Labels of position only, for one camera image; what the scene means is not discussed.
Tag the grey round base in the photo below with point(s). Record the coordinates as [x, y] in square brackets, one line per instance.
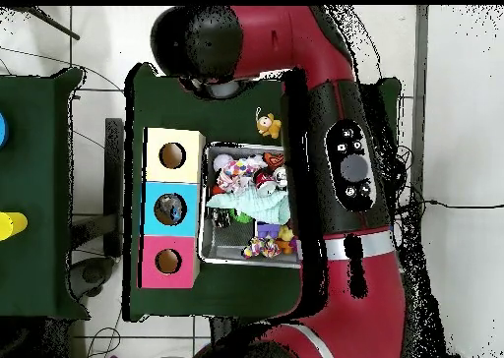
[92, 275]

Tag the white baseball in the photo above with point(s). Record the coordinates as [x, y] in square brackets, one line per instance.
[222, 162]

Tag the shallow mesh bin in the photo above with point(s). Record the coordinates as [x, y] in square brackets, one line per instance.
[228, 251]

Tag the yellow cylinder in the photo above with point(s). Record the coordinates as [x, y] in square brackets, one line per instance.
[12, 224]

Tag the dark rod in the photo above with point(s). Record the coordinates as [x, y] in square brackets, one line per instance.
[51, 21]

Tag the crumpled colourful dotted paper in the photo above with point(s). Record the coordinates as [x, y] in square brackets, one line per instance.
[238, 173]

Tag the small bright green toy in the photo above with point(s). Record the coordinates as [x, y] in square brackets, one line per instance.
[241, 216]

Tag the orange tiger-striped ball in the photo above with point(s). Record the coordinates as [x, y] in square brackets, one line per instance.
[273, 159]

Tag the crushed black can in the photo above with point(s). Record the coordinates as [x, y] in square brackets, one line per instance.
[221, 218]

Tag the crushed red cola can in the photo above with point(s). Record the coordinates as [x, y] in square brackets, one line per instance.
[265, 179]

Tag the brown plush monkey toy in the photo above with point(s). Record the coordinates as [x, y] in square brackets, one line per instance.
[269, 126]

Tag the yellow rubber duck toy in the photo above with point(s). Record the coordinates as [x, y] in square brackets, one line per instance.
[285, 238]

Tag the mint green cloth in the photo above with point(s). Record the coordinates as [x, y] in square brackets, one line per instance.
[260, 206]

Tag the blue disc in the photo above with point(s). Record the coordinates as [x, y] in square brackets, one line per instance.
[3, 130]

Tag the blue toy block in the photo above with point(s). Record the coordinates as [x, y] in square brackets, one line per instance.
[267, 229]

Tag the dark green side table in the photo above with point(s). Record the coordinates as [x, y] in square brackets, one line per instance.
[27, 177]

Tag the wooden box with three holes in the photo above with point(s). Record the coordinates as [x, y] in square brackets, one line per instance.
[173, 173]

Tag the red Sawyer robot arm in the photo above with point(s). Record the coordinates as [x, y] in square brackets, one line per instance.
[354, 295]

